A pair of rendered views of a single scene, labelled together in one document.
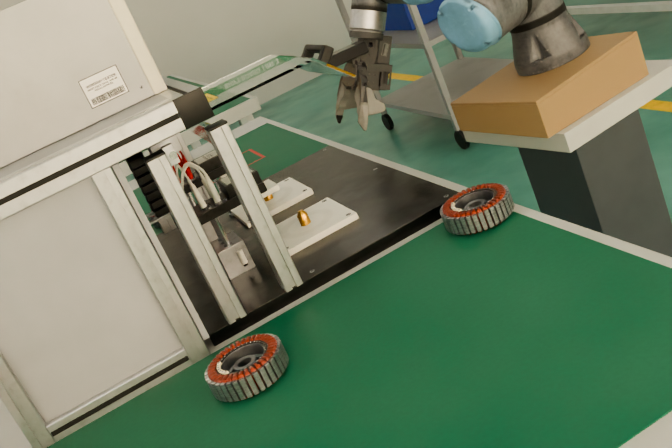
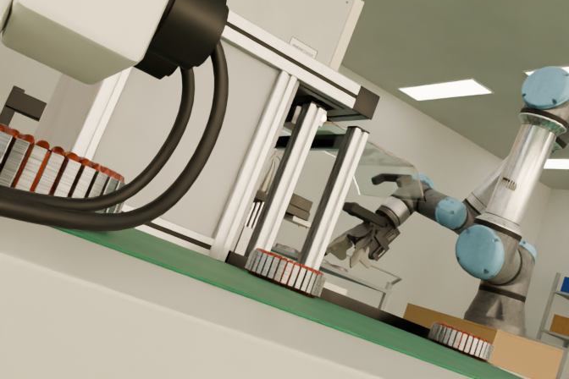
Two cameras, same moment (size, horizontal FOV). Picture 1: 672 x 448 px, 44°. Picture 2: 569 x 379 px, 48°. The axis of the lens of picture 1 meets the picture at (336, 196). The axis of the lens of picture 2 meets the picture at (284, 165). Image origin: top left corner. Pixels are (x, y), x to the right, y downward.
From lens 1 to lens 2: 68 cm
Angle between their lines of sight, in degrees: 30
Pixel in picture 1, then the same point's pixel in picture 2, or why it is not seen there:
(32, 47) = not seen: outside the picture
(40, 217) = (229, 59)
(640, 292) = not seen: outside the picture
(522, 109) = (478, 331)
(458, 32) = (470, 250)
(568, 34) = (521, 317)
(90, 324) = (180, 155)
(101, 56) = (316, 39)
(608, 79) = (535, 363)
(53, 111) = not seen: hidden behind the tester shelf
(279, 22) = not seen: hidden behind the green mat
